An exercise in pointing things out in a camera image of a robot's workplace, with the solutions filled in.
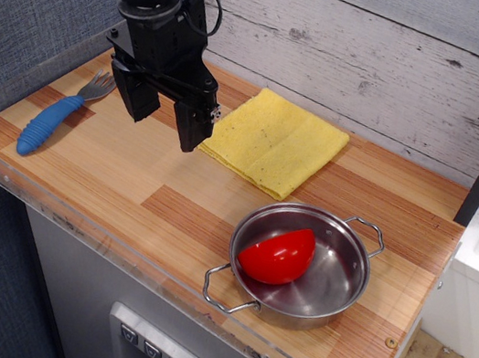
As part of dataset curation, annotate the stainless steel pot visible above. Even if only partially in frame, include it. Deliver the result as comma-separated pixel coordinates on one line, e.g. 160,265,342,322
202,203,385,331

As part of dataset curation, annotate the silver dispenser panel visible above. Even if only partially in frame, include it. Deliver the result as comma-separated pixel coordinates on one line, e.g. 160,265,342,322
101,300,223,358

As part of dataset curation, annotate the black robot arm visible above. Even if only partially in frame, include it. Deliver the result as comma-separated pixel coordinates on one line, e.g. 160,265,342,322
108,0,220,153

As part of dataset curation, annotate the red half-sphere object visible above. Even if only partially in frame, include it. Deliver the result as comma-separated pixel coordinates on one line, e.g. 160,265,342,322
237,228,316,285

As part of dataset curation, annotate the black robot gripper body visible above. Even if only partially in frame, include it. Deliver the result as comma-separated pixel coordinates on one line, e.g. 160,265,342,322
109,0,223,107

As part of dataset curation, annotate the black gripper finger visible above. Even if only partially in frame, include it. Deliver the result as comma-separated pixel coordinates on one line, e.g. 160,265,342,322
174,99,221,153
112,61,161,122

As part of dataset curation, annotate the blue handled fork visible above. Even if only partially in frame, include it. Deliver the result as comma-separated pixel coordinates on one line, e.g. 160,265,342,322
16,71,116,156

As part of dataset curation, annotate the yellow folded cloth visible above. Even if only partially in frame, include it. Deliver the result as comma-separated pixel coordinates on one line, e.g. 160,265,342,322
198,89,350,201

